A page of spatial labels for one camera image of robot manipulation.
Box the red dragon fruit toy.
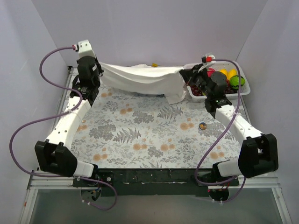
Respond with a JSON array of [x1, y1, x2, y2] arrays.
[[207, 68, 215, 77]]

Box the round brooch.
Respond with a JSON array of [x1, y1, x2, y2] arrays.
[[199, 122, 207, 130]]

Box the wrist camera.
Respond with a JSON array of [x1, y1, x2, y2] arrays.
[[201, 53, 215, 63], [72, 40, 97, 58]]

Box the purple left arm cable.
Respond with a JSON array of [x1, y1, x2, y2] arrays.
[[9, 45, 118, 211]]

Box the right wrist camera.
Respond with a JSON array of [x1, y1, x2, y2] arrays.
[[201, 53, 215, 63]]

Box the green toy watermelon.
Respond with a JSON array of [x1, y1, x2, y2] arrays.
[[229, 76, 246, 90]]

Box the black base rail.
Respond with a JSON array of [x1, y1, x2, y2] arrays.
[[72, 168, 241, 196]]

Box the white t-shirt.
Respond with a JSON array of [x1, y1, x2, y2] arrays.
[[101, 63, 186, 105]]

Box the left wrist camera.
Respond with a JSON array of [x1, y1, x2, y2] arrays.
[[72, 40, 97, 58]]

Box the yellow toy mango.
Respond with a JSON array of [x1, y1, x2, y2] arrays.
[[227, 69, 238, 81]]

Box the purple toy grapes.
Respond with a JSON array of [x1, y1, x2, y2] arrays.
[[191, 85, 238, 96]]

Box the white plastic basket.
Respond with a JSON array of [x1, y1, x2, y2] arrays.
[[186, 61, 250, 103]]

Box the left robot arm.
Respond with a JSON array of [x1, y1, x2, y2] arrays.
[[35, 56, 103, 187]]

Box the floral table mat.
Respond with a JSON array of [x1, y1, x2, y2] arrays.
[[71, 81, 241, 168]]

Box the yellow toy lemon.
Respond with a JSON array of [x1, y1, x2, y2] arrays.
[[220, 69, 228, 77]]

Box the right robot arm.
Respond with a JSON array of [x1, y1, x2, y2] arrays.
[[180, 63, 278, 186]]

